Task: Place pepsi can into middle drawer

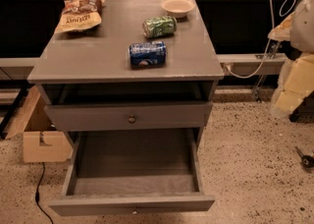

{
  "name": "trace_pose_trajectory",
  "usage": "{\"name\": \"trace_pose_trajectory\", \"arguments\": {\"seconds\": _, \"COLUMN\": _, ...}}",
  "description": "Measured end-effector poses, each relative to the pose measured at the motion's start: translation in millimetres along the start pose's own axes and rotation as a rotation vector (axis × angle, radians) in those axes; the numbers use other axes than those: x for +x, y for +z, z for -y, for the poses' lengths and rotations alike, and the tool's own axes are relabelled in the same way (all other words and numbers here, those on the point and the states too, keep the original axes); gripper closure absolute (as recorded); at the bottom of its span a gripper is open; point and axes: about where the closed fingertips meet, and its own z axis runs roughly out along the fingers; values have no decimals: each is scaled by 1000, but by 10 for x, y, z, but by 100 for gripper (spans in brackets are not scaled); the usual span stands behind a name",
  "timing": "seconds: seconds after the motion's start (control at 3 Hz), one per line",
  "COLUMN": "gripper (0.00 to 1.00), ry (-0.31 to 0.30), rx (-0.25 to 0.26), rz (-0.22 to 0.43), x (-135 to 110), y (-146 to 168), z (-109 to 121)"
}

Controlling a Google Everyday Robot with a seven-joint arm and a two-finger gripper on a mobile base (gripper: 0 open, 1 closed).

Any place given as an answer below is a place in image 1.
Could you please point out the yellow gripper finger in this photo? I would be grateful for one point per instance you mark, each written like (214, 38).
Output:
(295, 83)

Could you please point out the blue pepsi can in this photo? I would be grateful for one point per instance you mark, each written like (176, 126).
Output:
(148, 53)

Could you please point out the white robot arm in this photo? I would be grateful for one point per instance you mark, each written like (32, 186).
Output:
(297, 28)

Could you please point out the green soda can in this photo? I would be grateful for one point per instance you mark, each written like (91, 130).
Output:
(159, 26)

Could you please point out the grey drawer cabinet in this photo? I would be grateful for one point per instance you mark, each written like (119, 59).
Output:
(96, 68)

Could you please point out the open grey lower drawer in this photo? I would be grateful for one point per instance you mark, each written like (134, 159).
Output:
(130, 172)

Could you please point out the closed grey upper drawer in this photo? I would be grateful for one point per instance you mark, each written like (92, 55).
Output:
(130, 116)

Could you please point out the black caster wheel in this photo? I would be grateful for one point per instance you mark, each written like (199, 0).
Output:
(307, 161)

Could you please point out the white bowl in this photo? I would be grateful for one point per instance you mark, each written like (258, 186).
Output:
(177, 8)

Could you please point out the brown chip bag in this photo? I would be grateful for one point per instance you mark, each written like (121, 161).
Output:
(80, 15)

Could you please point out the cardboard box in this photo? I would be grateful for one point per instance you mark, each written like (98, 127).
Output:
(41, 142)

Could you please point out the grey wall rail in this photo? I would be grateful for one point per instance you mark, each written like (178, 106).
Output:
(256, 64)

